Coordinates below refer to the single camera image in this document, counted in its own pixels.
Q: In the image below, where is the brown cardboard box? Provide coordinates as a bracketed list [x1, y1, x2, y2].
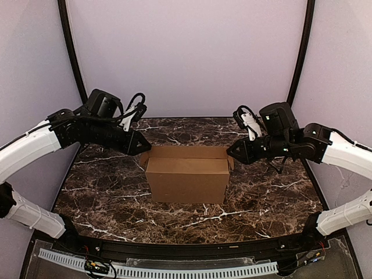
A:
[140, 146, 234, 204]

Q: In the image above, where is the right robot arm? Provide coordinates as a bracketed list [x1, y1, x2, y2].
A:
[227, 102, 371, 238]

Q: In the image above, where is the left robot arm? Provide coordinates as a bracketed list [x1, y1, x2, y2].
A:
[1, 89, 152, 239]

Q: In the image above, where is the small electronics board right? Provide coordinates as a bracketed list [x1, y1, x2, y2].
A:
[303, 252, 325, 266]

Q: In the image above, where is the small electronics board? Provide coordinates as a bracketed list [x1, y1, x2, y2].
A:
[303, 252, 325, 266]
[84, 260, 110, 274]

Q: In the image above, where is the small electronics board left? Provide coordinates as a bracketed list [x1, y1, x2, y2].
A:
[84, 260, 110, 274]

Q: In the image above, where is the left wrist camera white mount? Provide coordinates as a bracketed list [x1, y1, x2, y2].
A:
[119, 92, 147, 132]

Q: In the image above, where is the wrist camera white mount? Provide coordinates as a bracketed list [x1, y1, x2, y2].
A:
[233, 105, 263, 141]
[119, 92, 147, 132]

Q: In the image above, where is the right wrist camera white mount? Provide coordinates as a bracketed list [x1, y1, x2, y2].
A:
[233, 105, 263, 141]

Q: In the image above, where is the black front rail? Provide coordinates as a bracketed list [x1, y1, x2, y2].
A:
[80, 233, 310, 262]

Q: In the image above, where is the white slotted cable duct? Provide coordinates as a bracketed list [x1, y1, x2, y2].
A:
[38, 248, 278, 278]

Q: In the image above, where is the left black frame post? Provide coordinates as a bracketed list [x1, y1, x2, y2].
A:
[57, 0, 88, 103]

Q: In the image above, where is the black frame post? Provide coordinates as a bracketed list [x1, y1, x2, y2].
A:
[287, 0, 316, 106]
[57, 0, 88, 103]

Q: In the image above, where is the right black frame post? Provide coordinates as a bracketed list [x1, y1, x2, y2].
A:
[287, 0, 316, 106]

